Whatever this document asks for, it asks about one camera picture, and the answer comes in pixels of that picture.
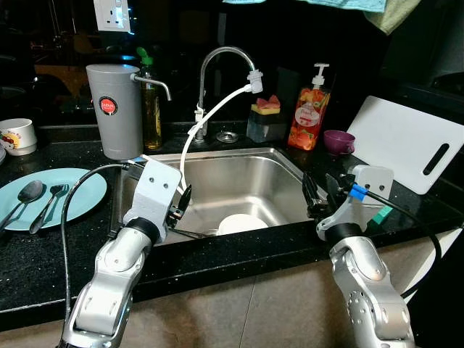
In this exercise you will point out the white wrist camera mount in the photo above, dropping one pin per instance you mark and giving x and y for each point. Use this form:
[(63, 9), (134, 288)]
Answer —
[(373, 181), (156, 188)]

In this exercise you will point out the stainless steel sink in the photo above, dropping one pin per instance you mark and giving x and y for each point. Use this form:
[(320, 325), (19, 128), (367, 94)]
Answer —
[(239, 181)]

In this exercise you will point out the white wall socket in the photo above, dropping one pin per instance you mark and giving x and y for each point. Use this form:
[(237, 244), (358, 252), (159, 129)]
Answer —
[(109, 14)]

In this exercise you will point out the white plastic cutting board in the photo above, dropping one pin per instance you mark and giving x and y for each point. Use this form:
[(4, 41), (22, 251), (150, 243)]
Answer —
[(395, 141)]

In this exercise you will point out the chrome gooseneck faucet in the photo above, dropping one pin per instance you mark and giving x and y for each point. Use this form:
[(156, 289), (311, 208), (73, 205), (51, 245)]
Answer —
[(204, 72)]

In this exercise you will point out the teal plate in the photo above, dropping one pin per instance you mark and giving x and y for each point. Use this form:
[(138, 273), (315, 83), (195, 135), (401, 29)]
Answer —
[(87, 199)]

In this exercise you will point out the white bowl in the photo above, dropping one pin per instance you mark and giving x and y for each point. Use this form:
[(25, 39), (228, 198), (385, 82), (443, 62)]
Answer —
[(243, 225)]

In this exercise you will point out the dark clear sponge holder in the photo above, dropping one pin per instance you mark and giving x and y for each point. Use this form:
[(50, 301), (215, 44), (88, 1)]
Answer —
[(267, 129)]

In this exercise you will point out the blue towel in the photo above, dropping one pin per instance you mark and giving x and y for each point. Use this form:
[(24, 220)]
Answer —
[(341, 4)]

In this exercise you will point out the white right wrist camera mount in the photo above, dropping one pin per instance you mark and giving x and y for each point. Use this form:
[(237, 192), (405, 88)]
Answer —
[(373, 181)]

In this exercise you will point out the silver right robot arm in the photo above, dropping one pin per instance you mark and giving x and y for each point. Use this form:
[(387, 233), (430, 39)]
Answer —
[(370, 290)]

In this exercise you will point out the red and yellow sponge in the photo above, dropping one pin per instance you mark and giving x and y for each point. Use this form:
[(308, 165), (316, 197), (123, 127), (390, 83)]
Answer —
[(266, 105)]

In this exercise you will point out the white faucet diverter head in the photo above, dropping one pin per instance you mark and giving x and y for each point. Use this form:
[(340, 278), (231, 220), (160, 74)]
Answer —
[(255, 82)]

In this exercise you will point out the orange dish soap pump bottle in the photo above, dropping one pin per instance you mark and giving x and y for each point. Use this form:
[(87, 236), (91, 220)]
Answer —
[(308, 123)]

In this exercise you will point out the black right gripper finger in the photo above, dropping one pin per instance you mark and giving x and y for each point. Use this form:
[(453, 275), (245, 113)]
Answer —
[(335, 190), (311, 192)]

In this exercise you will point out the olive green towel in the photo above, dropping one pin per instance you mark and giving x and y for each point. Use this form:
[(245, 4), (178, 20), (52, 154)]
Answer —
[(395, 14)]

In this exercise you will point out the steel spoon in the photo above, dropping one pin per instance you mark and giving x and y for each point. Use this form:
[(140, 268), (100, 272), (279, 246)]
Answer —
[(30, 192)]

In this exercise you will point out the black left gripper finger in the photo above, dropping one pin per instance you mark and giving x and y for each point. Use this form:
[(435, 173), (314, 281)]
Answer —
[(186, 199)]

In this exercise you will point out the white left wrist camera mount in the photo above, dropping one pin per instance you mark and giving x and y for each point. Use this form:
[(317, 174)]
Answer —
[(156, 188)]

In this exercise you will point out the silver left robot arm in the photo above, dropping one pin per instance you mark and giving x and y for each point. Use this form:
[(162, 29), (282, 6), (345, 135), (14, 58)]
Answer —
[(116, 279)]

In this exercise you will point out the oil bottle with green cap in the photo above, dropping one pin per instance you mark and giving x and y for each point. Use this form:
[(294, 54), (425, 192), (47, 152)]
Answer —
[(152, 116)]

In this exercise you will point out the thin white tube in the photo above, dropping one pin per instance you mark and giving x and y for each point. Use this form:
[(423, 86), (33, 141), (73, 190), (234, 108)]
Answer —
[(148, 158)]

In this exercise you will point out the white printed mug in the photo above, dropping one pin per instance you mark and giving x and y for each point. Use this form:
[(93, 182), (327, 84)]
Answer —
[(18, 134)]

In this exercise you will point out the grey water filter canister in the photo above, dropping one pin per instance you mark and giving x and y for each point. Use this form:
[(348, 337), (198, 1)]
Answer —
[(112, 138)]

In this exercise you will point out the steel fork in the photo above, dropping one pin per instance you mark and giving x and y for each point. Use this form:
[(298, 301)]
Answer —
[(56, 192)]

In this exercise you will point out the green sponge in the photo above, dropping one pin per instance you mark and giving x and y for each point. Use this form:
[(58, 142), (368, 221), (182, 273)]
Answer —
[(380, 214)]

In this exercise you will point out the purple cup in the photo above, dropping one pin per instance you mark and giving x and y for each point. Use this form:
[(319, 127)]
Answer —
[(339, 142)]

